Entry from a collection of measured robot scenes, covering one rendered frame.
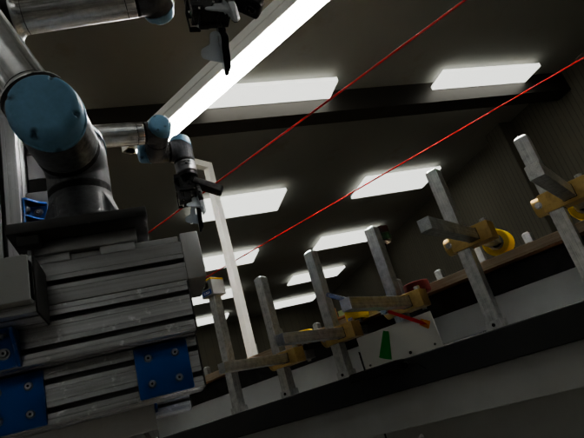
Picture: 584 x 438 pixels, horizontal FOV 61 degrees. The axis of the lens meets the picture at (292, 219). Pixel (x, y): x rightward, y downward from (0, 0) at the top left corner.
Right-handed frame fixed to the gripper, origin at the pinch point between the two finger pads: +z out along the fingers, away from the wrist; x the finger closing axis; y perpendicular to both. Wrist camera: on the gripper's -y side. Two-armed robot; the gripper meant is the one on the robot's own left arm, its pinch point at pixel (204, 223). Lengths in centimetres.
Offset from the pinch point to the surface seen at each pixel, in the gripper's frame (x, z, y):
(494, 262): 40, 43, -73
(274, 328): -13.0, 38.5, -18.0
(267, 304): -12.9, 29.5, -17.7
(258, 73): -172, -203, -101
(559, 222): 68, 43, -73
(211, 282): -32.0, 12.1, -2.8
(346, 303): 48, 47, -21
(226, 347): -35, 37, -3
